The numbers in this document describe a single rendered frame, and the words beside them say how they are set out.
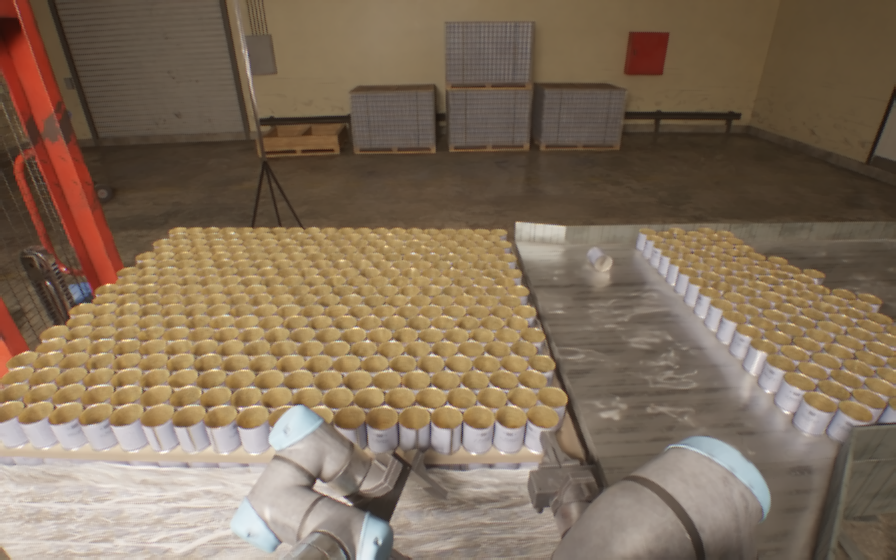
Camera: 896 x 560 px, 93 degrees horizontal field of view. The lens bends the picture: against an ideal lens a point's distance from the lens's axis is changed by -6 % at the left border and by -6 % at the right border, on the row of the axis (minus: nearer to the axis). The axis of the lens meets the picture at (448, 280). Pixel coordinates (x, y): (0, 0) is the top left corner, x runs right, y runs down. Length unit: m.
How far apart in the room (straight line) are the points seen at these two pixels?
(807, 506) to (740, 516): 0.61
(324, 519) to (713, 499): 0.46
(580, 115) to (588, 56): 1.96
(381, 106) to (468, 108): 1.47
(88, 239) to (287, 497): 1.62
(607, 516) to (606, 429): 0.65
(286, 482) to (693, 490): 0.51
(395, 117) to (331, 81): 2.21
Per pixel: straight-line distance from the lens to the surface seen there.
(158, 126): 11.42
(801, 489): 1.23
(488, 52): 8.17
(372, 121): 8.27
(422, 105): 8.16
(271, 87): 10.34
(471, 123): 8.28
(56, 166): 2.09
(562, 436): 1.12
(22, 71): 2.06
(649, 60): 10.45
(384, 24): 9.82
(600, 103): 8.65
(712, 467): 0.59
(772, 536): 1.12
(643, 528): 0.53
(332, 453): 0.75
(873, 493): 1.60
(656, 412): 1.25
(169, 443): 1.18
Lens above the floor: 1.90
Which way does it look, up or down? 29 degrees down
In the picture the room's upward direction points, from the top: 1 degrees counter-clockwise
